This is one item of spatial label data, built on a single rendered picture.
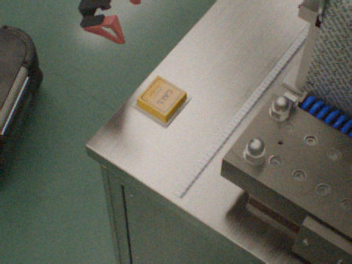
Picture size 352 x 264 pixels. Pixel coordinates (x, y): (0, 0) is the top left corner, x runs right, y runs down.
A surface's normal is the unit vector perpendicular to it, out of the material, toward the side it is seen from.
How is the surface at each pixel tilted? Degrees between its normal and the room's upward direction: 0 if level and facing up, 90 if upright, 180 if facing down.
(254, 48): 0
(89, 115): 0
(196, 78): 0
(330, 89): 90
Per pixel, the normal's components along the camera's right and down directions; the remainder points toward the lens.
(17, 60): 0.01, -0.52
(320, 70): -0.59, 0.69
